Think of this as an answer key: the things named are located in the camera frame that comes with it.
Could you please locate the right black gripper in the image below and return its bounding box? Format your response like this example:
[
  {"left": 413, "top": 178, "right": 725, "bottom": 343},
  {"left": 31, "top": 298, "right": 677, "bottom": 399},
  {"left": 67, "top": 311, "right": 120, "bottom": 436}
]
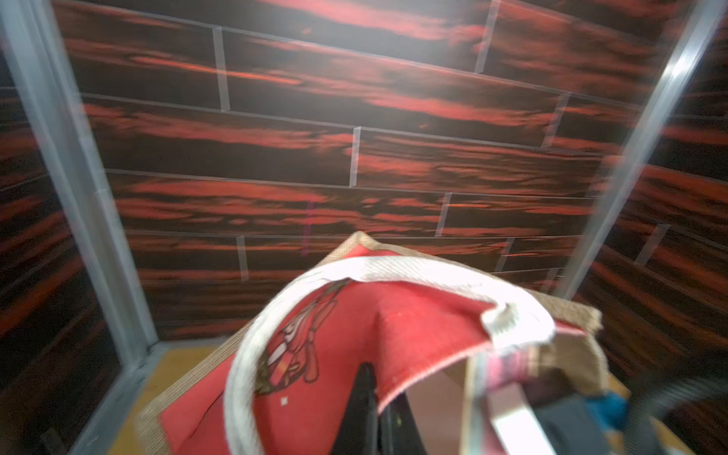
[{"left": 522, "top": 375, "right": 612, "bottom": 455}]

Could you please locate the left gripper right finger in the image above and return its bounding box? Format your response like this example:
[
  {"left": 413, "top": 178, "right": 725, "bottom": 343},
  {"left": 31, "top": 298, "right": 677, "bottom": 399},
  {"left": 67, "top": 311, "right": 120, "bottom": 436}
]
[{"left": 379, "top": 394, "right": 427, "bottom": 455}]

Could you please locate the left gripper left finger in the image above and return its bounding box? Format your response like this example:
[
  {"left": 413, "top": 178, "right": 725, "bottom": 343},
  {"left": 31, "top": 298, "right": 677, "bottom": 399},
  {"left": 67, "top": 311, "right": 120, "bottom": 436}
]
[{"left": 330, "top": 362, "right": 378, "bottom": 455}]

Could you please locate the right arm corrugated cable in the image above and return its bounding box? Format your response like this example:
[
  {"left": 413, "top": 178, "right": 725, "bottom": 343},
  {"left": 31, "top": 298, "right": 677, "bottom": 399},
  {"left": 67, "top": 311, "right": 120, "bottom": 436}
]
[{"left": 622, "top": 363, "right": 728, "bottom": 455}]

